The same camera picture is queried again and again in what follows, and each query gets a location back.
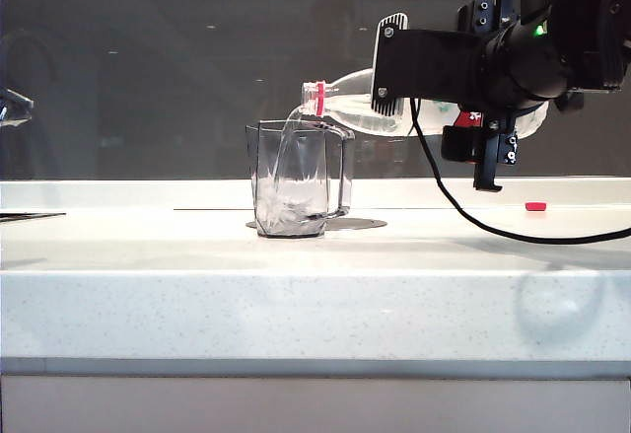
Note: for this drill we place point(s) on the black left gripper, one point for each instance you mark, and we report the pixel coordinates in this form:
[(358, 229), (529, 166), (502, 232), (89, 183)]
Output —
[(15, 107)]

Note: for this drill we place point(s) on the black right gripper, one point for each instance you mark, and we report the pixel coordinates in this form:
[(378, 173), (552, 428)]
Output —
[(522, 68)]

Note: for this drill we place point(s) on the Nongfu Spring clear water bottle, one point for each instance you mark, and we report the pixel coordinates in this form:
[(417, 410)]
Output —
[(352, 112)]

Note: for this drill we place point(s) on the red plastic bottle cap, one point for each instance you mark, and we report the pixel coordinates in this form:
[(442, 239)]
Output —
[(536, 207)]

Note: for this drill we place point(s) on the transparent grey faceted mug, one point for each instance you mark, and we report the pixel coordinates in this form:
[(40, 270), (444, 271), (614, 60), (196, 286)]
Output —
[(296, 196)]

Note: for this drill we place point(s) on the flat black cooktop panel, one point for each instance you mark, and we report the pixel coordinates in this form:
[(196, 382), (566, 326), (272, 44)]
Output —
[(24, 217)]

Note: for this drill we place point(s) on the round grey countertop disc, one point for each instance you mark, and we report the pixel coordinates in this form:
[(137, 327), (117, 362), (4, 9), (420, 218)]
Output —
[(357, 224)]

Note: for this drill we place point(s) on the white cabinet drawer front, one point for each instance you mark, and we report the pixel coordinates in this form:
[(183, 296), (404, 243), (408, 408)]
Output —
[(315, 406)]

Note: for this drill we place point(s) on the black wrist camera with heatsink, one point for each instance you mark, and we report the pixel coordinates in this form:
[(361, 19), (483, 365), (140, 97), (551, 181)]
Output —
[(429, 68)]

